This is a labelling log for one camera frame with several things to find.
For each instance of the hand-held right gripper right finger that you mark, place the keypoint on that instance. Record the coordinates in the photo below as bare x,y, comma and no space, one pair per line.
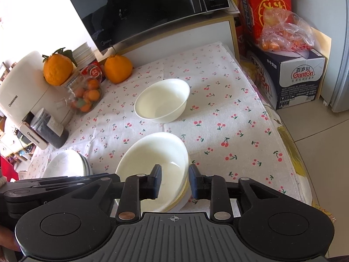
192,180

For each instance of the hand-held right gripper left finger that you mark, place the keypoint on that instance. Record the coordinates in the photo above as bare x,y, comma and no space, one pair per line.
159,180

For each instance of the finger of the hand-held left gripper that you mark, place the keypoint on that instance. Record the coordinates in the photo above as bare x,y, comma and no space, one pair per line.
54,181

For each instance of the white bowl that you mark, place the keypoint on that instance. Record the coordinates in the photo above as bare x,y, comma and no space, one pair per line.
186,174
160,102
152,155

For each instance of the white plate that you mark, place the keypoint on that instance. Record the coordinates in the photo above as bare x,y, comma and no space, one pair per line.
64,165

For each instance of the person's left hand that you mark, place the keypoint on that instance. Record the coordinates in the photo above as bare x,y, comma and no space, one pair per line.
6,237

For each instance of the clear jar of dark beans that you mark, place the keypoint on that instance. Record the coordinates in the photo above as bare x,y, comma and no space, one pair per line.
50,131

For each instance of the cherry print tablecloth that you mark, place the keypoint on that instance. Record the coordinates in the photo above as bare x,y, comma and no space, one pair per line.
223,120

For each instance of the glass jar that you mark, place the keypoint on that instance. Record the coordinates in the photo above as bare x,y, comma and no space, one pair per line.
71,92

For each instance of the pile of kumquats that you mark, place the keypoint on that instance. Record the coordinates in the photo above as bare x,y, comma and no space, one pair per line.
91,94

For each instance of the cream air fryer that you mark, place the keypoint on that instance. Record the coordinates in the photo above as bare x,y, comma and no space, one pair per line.
24,87

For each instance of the orange with leaves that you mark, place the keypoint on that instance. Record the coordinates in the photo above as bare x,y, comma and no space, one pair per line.
57,71

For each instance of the stack of paper cups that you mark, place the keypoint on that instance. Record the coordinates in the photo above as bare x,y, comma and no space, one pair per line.
83,53

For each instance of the navy and white carton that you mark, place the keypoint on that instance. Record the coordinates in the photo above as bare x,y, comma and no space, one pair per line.
294,82

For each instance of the white wood-trimmed cabinet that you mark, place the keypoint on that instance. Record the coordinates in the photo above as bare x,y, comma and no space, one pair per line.
190,32

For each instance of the black microwave oven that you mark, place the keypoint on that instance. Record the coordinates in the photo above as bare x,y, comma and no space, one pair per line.
150,13

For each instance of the plastic bag of oranges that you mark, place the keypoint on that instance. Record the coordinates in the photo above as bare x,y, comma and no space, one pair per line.
283,32

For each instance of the white refrigerator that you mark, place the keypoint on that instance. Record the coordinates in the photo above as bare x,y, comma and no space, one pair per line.
338,46

